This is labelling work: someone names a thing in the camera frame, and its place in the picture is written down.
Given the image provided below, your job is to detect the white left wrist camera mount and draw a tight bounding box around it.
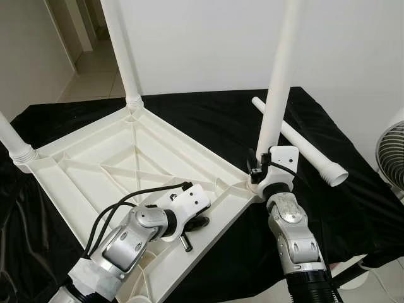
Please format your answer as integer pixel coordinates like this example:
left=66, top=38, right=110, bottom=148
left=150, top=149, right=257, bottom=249
left=155, top=183, right=212, bottom=244

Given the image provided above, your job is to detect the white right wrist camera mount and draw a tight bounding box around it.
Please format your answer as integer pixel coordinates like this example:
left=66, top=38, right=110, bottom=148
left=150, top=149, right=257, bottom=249
left=252, top=145, right=300, bottom=193

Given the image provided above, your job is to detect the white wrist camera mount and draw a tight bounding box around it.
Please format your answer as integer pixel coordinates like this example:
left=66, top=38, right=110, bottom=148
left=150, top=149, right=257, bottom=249
left=155, top=183, right=212, bottom=244
left=252, top=145, right=300, bottom=193

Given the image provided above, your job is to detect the white plastic children table top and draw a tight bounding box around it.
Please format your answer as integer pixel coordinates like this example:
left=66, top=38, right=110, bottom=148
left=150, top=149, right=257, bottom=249
left=16, top=104, right=263, bottom=303

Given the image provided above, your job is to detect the red round stool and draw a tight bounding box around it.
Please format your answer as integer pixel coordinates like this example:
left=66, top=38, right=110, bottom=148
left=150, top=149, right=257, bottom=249
left=335, top=256, right=379, bottom=272

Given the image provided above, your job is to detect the black tablecloth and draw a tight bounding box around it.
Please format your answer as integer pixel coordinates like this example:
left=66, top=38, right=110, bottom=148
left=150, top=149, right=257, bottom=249
left=0, top=87, right=404, bottom=303

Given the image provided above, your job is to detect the black left gripper power cable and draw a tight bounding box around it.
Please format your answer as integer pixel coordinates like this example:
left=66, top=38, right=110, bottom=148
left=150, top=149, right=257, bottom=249
left=88, top=201, right=136, bottom=256

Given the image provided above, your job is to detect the white round floor fan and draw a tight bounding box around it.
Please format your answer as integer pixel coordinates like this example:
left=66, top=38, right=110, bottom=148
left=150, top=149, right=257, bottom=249
left=376, top=120, right=404, bottom=190

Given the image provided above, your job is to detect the black metal table frame bar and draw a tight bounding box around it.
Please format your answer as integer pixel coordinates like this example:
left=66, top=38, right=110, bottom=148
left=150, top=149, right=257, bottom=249
left=331, top=256, right=370, bottom=288

